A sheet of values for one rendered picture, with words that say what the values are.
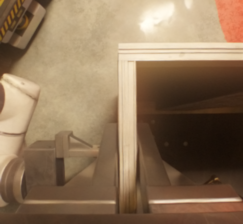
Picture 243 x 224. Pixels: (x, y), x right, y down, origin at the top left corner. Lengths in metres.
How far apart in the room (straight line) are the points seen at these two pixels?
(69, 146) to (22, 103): 0.17
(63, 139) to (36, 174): 0.07
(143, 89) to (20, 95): 0.61
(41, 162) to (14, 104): 0.16
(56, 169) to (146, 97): 0.66
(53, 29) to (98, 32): 0.27
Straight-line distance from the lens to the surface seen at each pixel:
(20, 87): 0.43
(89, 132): 1.12
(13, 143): 0.48
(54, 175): 0.33
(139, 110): 0.90
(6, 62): 1.16
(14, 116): 0.45
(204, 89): 0.39
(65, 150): 0.31
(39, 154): 0.32
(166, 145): 0.90
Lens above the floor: 1.07
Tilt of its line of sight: 85 degrees down
